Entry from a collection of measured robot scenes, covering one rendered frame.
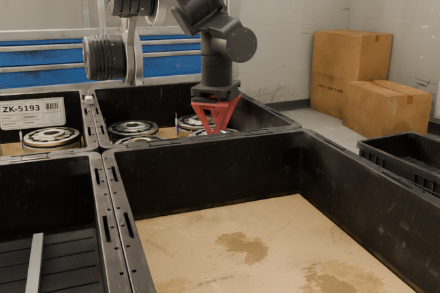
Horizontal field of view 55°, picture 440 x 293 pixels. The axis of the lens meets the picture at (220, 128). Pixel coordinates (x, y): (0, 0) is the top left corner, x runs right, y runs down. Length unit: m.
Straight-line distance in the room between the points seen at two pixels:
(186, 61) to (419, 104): 1.84
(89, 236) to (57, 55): 2.19
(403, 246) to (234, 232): 0.20
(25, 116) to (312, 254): 0.65
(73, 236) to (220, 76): 0.37
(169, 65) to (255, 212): 2.31
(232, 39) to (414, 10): 3.51
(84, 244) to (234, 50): 0.36
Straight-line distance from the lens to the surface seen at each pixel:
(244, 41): 0.69
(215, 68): 0.75
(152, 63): 2.82
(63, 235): 0.58
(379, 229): 0.52
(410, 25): 4.14
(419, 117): 3.65
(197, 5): 0.72
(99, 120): 0.69
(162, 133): 0.93
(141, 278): 0.31
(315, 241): 0.55
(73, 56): 2.71
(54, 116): 0.94
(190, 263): 0.50
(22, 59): 2.70
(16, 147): 0.93
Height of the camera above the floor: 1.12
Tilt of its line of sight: 17 degrees down
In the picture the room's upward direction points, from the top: straight up
